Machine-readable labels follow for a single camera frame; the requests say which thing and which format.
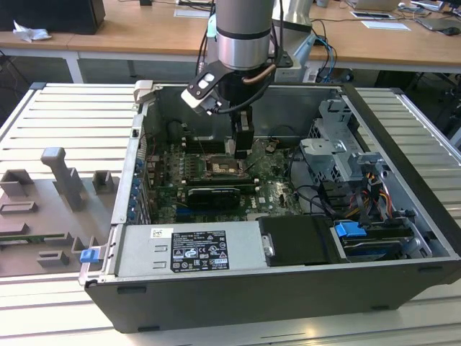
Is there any beige case release latch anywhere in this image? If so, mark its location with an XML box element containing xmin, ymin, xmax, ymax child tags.
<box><xmin>133</xmin><ymin>79</ymin><xmax>157</xmax><ymax>106</ymax></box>

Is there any black graphics card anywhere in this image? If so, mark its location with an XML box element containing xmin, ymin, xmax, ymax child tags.
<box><xmin>186</xmin><ymin>185</ymin><xmax>241</xmax><ymax>211</ymax></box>

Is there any green motherboard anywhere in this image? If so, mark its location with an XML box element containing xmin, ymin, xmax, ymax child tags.
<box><xmin>143</xmin><ymin>138</ymin><xmax>311</xmax><ymax>223</ymax></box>

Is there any blue cable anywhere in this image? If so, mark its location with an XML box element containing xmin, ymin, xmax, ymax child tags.
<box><xmin>315</xmin><ymin>35</ymin><xmax>338</xmax><ymax>82</ymax></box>

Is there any green RAM stick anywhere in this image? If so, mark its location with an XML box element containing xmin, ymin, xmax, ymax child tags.
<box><xmin>0</xmin><ymin>234</ymin><xmax>50</xmax><ymax>243</ymax></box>

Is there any grey power supply unit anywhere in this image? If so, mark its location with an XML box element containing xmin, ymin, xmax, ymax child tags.
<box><xmin>117</xmin><ymin>221</ymin><xmax>269</xmax><ymax>278</ymax></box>

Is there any grey parts rack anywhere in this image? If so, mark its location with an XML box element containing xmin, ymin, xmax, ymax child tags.
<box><xmin>0</xmin><ymin>146</ymin><xmax>122</xmax><ymax>278</ymax></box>

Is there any metal disk bay cage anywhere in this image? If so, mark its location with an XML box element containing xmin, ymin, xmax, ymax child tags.
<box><xmin>298</xmin><ymin>99</ymin><xmax>388</xmax><ymax>185</ymax></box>

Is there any white paper sheet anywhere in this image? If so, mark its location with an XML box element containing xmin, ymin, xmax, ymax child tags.
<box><xmin>361</xmin><ymin>19</ymin><xmax>412</xmax><ymax>32</ymax></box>

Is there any crumpled white paper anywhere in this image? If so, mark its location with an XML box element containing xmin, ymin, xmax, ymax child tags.
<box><xmin>12</xmin><ymin>19</ymin><xmax>52</xmax><ymax>45</ymax></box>

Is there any black box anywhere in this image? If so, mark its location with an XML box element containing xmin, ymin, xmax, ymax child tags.
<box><xmin>0</xmin><ymin>0</ymin><xmax>106</xmax><ymax>35</ymax></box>

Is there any grey laptop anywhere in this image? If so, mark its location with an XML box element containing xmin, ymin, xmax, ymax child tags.
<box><xmin>416</xmin><ymin>16</ymin><xmax>461</xmax><ymax>32</ymax></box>

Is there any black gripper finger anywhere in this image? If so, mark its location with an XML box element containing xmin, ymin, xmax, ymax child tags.
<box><xmin>232</xmin><ymin>122</ymin><xmax>256</xmax><ymax>160</ymax></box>

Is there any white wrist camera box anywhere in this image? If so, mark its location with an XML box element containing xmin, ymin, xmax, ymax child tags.
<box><xmin>179</xmin><ymin>71</ymin><xmax>222</xmax><ymax>117</ymax></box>

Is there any hard disk in blue carrier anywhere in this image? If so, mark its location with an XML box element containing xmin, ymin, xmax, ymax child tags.
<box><xmin>333</xmin><ymin>220</ymin><xmax>413</xmax><ymax>263</ymax></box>

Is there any black open PC case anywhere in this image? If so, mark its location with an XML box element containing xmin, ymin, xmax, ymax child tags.
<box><xmin>78</xmin><ymin>79</ymin><xmax>461</xmax><ymax>334</ymax></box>

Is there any CPU socket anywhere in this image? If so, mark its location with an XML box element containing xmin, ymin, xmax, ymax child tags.
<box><xmin>203</xmin><ymin>154</ymin><xmax>250</xmax><ymax>180</ymax></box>

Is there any black cable bundle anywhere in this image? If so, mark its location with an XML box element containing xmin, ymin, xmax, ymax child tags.
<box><xmin>287</xmin><ymin>146</ymin><xmax>349</xmax><ymax>221</ymax></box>

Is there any coloured power wire bundle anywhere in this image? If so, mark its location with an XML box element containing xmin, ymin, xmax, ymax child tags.
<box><xmin>365</xmin><ymin>172</ymin><xmax>394</xmax><ymax>219</ymax></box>

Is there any black RAM slot bank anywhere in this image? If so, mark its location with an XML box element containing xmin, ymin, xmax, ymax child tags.
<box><xmin>182</xmin><ymin>175</ymin><xmax>261</xmax><ymax>187</ymax></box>
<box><xmin>182</xmin><ymin>136</ymin><xmax>235</xmax><ymax>154</ymax></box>

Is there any wooden office desk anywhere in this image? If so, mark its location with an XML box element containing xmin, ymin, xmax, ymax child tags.
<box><xmin>0</xmin><ymin>0</ymin><xmax>461</xmax><ymax>84</ymax></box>

